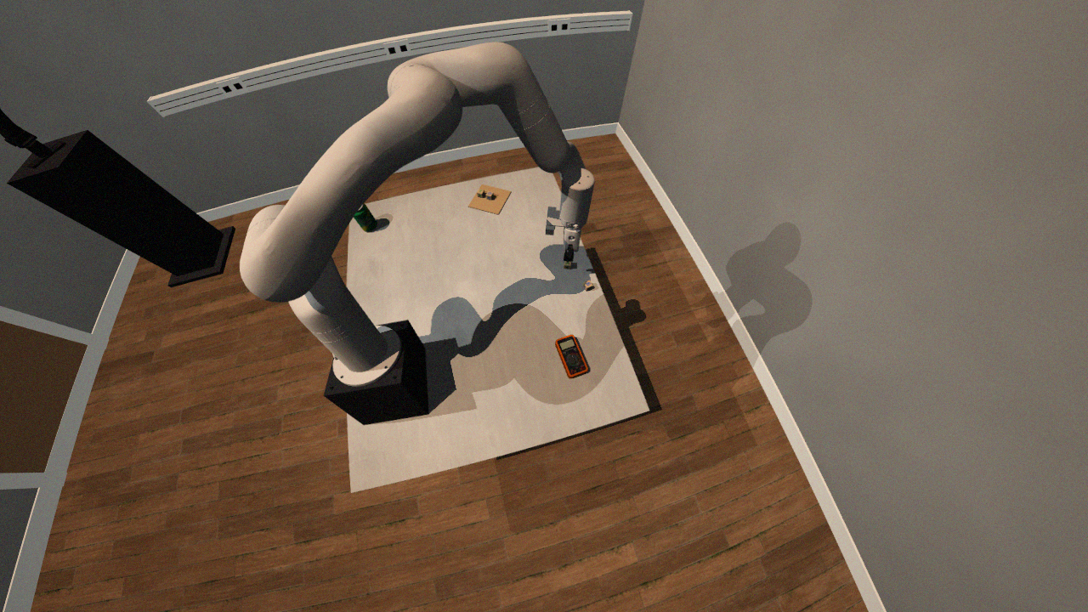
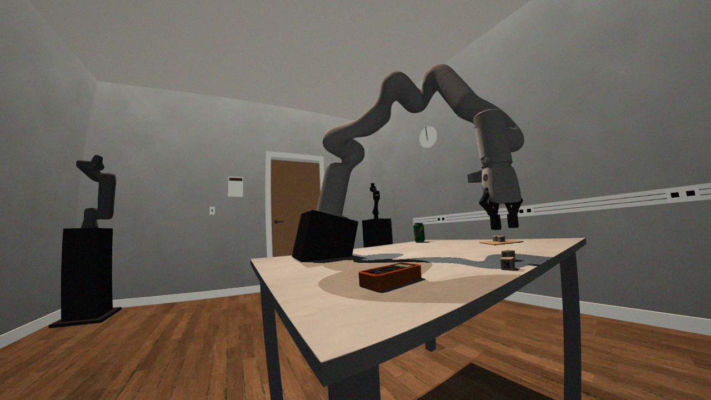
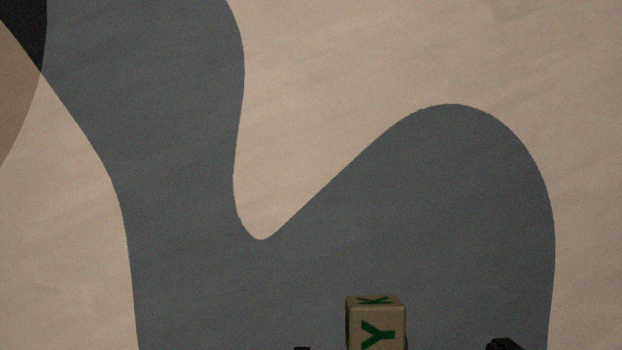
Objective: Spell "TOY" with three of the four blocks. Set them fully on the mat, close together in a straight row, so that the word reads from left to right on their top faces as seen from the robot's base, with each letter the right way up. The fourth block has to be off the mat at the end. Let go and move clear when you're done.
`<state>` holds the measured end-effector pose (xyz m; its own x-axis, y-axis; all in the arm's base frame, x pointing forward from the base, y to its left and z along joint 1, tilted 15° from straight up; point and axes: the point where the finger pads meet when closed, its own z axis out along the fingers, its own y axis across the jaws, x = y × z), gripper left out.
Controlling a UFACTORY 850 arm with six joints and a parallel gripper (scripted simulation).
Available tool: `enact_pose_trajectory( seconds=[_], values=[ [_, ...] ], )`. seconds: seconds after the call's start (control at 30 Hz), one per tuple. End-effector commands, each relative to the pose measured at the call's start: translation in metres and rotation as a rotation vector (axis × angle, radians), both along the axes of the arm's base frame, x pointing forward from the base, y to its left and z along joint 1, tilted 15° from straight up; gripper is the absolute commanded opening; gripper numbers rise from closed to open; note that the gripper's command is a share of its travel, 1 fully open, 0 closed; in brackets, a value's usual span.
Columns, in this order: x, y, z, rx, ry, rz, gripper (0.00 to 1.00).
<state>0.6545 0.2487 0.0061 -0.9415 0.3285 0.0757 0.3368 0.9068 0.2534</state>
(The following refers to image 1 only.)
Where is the tan flat mat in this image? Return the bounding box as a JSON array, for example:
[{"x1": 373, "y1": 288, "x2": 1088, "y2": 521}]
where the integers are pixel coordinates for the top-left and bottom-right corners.
[{"x1": 468, "y1": 184, "x2": 511, "y2": 215}]

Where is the green drink can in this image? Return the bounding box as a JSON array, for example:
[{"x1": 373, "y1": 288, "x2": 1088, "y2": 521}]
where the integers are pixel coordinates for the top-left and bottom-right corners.
[{"x1": 354, "y1": 204, "x2": 378, "y2": 232}]

